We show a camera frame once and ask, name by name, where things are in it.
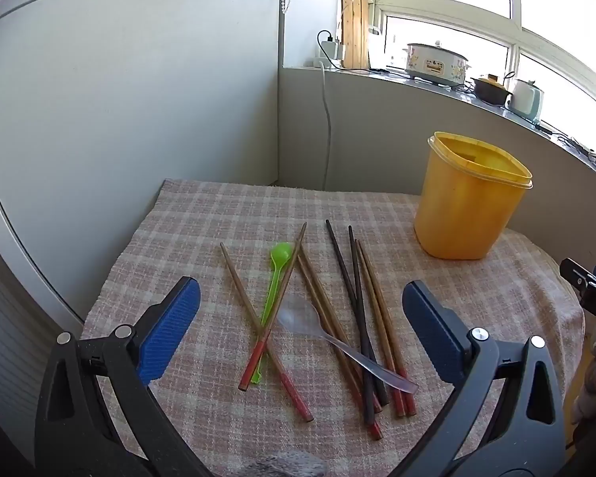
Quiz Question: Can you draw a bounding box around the white plastic sheet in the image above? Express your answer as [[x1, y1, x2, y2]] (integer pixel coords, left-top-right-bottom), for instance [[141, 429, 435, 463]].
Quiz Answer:
[[366, 25, 389, 71]]

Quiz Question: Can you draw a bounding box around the black charger cable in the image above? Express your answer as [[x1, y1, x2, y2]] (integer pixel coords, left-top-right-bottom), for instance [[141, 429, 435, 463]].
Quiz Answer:
[[316, 29, 343, 69]]

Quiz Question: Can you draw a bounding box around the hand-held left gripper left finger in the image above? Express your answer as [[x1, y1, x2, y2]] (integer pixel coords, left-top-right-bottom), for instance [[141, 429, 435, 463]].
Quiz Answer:
[[34, 275, 214, 477]]

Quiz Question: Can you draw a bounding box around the dark clay pot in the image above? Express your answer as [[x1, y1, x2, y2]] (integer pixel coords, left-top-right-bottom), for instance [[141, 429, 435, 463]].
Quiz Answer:
[[472, 74, 513, 106]]

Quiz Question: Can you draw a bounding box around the black chopstick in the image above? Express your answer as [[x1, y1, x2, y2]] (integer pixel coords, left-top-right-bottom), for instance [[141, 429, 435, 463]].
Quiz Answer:
[[348, 225, 377, 424], [326, 219, 389, 406]]

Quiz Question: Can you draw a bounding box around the tangle of black cables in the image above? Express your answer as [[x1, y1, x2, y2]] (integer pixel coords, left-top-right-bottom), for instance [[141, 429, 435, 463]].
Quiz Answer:
[[539, 122, 596, 176]]

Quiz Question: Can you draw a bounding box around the green plastic spoon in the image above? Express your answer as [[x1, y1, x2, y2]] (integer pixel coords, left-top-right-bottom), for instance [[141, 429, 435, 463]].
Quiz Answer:
[[251, 242, 295, 385]]

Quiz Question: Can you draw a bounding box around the yellow plastic container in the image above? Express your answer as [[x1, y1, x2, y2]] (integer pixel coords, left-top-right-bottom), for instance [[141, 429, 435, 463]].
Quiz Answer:
[[414, 132, 534, 260]]

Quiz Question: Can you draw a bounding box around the red-tipped wooden chopstick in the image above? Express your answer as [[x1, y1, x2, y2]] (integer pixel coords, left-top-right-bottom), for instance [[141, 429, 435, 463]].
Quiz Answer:
[[358, 244, 416, 417], [296, 244, 384, 441], [220, 242, 315, 423], [354, 238, 404, 418], [295, 256, 383, 414], [238, 222, 309, 391]]

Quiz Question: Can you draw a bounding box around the pale green kettle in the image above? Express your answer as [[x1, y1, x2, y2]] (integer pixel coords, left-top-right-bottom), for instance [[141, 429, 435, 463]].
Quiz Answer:
[[505, 78, 546, 124]]

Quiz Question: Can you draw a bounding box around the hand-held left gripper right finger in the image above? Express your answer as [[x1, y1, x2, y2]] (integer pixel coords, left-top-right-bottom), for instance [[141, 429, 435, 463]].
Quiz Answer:
[[392, 279, 567, 477]]

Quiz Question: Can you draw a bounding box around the white window frame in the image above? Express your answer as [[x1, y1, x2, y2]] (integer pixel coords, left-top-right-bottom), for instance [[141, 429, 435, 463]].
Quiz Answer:
[[365, 0, 596, 172]]

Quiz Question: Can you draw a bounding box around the clear plastic spoon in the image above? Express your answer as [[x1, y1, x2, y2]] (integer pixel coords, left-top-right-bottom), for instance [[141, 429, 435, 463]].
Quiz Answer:
[[277, 302, 419, 395]]

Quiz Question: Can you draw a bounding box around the wooden board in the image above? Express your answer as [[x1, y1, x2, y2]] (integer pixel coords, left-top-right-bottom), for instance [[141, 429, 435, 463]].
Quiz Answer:
[[339, 0, 369, 69]]

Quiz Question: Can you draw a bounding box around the white floral electric cooker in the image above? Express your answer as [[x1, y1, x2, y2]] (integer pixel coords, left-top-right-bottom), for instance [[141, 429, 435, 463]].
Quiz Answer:
[[402, 41, 472, 86]]

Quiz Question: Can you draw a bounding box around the pink plaid cloth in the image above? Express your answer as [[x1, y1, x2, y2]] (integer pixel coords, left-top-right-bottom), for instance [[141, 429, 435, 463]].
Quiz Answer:
[[82, 179, 586, 477]]

